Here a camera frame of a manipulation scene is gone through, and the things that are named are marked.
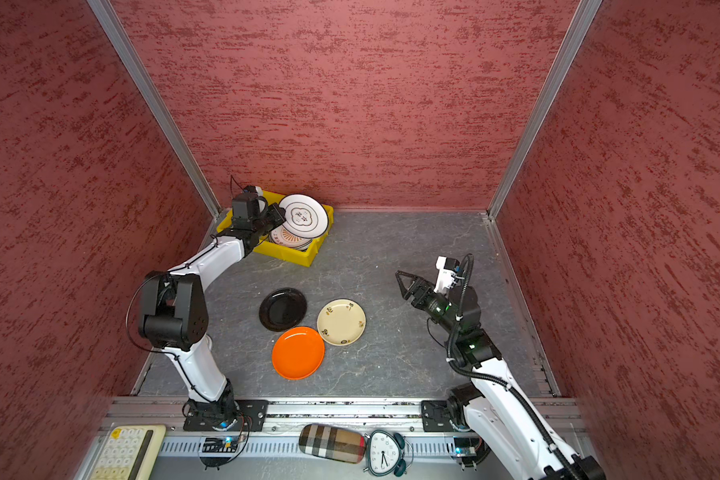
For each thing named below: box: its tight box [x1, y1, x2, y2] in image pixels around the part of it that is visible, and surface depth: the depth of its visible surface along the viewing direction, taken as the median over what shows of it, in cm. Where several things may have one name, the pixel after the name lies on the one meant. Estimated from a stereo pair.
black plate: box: [259, 287, 307, 332], surface depth 94 cm
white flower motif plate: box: [279, 194, 329, 239], surface depth 100 cm
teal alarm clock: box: [363, 430, 414, 478], surface depth 67 cm
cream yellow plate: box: [316, 298, 367, 347], surface depth 92 cm
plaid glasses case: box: [299, 423, 367, 464], surface depth 69 cm
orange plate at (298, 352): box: [271, 326, 325, 381], surface depth 86 cm
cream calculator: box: [89, 425, 167, 480], surface depth 69 cm
